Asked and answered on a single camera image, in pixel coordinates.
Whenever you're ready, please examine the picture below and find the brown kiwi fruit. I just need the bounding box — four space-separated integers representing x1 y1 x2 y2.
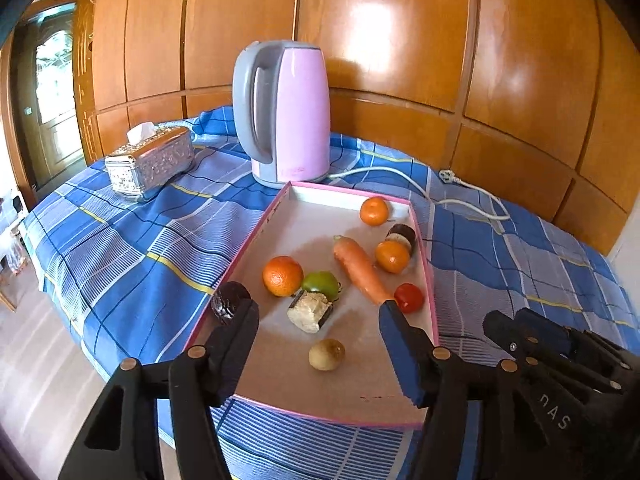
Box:
308 338 346 372

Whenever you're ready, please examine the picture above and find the pink edged white tray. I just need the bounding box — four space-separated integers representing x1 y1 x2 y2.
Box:
222 183 424 427

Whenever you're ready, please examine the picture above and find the pink electric kettle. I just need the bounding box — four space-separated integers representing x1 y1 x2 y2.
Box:
232 40 331 188

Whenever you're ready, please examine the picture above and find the orange carrot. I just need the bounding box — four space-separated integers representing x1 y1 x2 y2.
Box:
333 235 393 306

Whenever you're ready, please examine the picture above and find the orange fruit in tray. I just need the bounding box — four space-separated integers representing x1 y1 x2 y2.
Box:
375 240 411 274

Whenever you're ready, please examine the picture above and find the wooden door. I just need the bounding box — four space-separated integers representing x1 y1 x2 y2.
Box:
10 3 84 190

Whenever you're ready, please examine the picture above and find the dark eggplant piece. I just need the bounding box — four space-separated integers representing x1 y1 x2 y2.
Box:
385 223 416 255

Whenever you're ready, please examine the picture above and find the green tomato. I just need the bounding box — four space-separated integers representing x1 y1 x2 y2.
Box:
302 271 342 301

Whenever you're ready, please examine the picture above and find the red tomato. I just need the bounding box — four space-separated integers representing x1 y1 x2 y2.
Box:
394 283 425 314

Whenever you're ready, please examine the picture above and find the orange mandarin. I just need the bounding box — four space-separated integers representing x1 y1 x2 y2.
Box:
359 196 390 226

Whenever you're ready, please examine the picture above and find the silver tissue box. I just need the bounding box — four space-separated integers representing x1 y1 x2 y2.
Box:
104 122 195 202

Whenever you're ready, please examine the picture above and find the white power cable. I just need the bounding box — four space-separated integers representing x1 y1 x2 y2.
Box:
326 166 511 222

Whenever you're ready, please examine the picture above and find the orange fruit near green tomato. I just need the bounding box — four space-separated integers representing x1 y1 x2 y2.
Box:
262 256 304 297

